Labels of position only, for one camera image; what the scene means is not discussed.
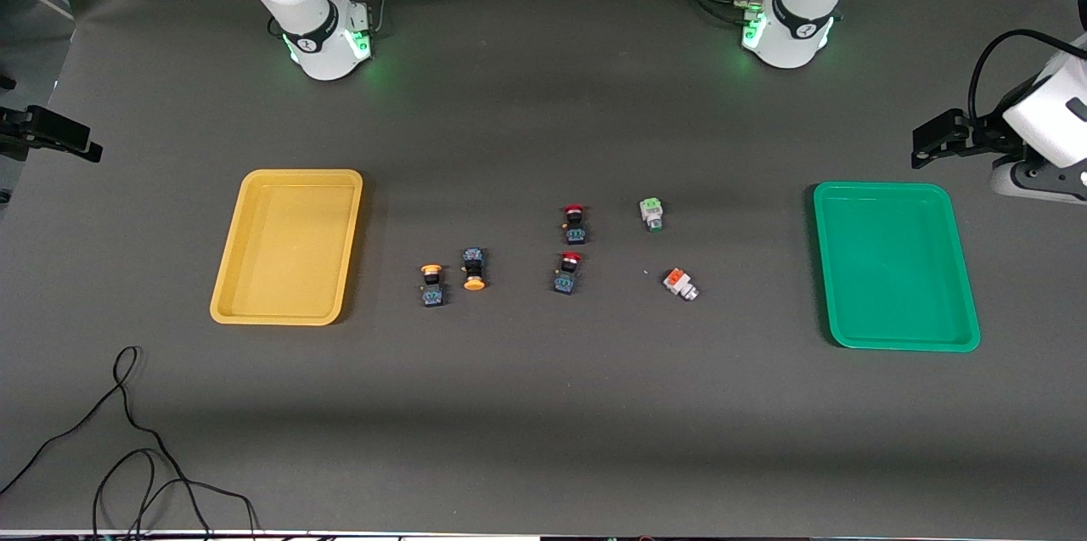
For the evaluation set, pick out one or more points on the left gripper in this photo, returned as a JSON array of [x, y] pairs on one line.
[[988, 134]]

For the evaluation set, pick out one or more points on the white switch with green block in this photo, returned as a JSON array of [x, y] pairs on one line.
[[651, 208]]

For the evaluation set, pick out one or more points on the white switch with orange block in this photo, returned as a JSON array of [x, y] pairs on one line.
[[677, 279]]

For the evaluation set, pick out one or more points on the yellow mushroom push button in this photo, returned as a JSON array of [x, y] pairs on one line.
[[432, 295], [473, 261]]

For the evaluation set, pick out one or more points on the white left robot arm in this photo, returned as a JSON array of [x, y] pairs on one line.
[[798, 31]]

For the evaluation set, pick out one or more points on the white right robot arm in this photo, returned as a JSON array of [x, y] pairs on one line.
[[314, 40]]

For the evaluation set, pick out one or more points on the green plastic tray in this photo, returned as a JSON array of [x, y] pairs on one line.
[[892, 269]]

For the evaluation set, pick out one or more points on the yellow plastic tray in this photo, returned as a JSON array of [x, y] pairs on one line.
[[289, 252]]

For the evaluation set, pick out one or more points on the red mushroom push button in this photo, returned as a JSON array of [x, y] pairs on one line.
[[566, 281], [575, 231]]

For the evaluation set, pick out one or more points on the dark grey table mat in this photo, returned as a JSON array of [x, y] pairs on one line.
[[543, 405]]

